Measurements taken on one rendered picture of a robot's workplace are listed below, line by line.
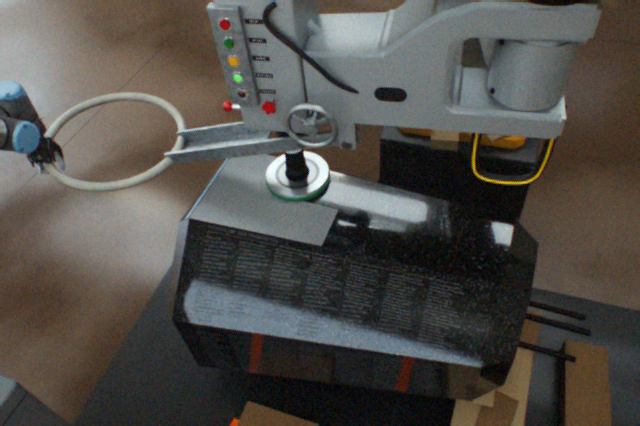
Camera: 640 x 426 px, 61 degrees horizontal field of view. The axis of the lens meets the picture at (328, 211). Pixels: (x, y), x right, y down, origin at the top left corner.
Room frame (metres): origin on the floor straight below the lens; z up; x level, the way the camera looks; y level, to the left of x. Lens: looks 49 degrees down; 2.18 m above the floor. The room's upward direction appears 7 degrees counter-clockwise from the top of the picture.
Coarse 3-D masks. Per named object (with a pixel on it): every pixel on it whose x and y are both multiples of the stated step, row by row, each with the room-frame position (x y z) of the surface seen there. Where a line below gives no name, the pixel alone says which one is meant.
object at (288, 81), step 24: (216, 0) 1.23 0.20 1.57; (240, 0) 1.21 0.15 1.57; (264, 0) 1.19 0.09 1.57; (288, 0) 1.17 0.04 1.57; (312, 0) 1.33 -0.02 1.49; (288, 24) 1.18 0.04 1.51; (312, 24) 1.28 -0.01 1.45; (264, 48) 1.20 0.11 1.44; (288, 48) 1.18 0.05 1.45; (264, 72) 1.20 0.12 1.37; (288, 72) 1.18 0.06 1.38; (264, 96) 1.20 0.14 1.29; (288, 96) 1.18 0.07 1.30; (264, 120) 1.21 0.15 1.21
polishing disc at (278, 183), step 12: (312, 156) 1.38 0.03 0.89; (276, 168) 1.34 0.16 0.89; (312, 168) 1.32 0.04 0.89; (324, 168) 1.31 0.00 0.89; (276, 180) 1.28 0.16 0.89; (288, 180) 1.27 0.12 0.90; (312, 180) 1.26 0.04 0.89; (324, 180) 1.25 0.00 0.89; (276, 192) 1.23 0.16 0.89; (288, 192) 1.22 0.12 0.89; (300, 192) 1.21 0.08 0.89; (312, 192) 1.21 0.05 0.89
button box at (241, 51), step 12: (216, 12) 1.21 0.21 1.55; (228, 12) 1.20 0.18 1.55; (240, 12) 1.20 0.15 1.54; (216, 24) 1.21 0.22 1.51; (240, 24) 1.19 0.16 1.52; (216, 36) 1.21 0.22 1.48; (228, 36) 1.20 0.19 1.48; (240, 36) 1.20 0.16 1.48; (240, 48) 1.20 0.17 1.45; (240, 60) 1.20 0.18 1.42; (228, 72) 1.21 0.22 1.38; (240, 72) 1.20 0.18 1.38; (252, 72) 1.20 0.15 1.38; (228, 84) 1.21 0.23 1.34; (240, 84) 1.20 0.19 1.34; (252, 84) 1.19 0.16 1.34; (252, 96) 1.20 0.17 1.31
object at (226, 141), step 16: (208, 128) 1.44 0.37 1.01; (224, 128) 1.43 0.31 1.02; (240, 128) 1.41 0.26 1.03; (192, 144) 1.44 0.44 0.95; (208, 144) 1.41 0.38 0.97; (224, 144) 1.38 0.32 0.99; (240, 144) 1.29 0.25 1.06; (256, 144) 1.28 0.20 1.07; (272, 144) 1.26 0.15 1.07; (288, 144) 1.24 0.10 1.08; (336, 144) 1.20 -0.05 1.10; (176, 160) 1.36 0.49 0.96; (192, 160) 1.35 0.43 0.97; (208, 160) 1.33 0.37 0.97
